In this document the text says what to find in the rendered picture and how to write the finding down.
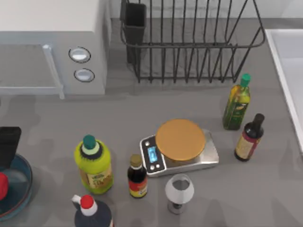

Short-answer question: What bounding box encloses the pale microwave oven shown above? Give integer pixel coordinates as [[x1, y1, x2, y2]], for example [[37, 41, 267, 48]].
[[0, 0, 112, 100]]

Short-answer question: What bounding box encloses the dark bottle with red label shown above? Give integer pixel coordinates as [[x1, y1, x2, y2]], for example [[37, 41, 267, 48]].
[[234, 113, 265, 162]]

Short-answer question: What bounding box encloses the silver kitchen scale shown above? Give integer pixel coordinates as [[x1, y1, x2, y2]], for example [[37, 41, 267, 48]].
[[139, 119, 220, 178]]

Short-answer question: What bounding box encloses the small dark sauce bottle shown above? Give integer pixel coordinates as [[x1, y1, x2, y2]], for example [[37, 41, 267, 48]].
[[127, 154, 148, 199]]

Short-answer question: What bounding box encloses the dark bottle with red cap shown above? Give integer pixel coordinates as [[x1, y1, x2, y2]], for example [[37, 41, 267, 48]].
[[71, 194, 114, 227]]

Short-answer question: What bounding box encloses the large microwave knob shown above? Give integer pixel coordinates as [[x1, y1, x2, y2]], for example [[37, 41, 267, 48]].
[[68, 46, 92, 64]]

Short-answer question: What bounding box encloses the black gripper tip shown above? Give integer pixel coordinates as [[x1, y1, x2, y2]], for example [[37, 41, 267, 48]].
[[0, 126, 22, 169]]

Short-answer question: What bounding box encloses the yellow-green oil bottle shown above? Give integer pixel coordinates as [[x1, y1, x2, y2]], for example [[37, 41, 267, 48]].
[[75, 134, 114, 195]]

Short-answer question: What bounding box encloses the microwave door handle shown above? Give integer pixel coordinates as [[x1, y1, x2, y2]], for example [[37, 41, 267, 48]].
[[0, 44, 65, 100]]

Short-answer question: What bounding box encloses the green-capped olive oil bottle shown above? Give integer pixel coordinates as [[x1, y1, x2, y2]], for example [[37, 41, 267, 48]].
[[223, 73, 252, 131]]

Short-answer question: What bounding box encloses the clear wine glass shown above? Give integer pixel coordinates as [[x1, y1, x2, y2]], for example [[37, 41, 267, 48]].
[[165, 174, 195, 215]]

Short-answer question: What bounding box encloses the blue glass bowl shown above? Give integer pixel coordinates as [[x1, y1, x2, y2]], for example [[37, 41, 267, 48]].
[[0, 153, 33, 222]]

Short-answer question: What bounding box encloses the black cutlery holder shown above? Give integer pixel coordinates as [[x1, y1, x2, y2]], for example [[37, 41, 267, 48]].
[[120, 2, 147, 64]]

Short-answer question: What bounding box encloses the small microwave knob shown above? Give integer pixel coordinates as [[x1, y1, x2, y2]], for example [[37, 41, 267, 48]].
[[73, 68, 96, 83]]

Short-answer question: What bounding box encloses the black wire dish rack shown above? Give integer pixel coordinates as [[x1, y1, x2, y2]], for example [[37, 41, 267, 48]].
[[119, 0, 266, 84]]

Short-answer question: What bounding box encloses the red round object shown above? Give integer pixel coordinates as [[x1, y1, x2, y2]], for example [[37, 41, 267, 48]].
[[0, 172, 9, 201]]

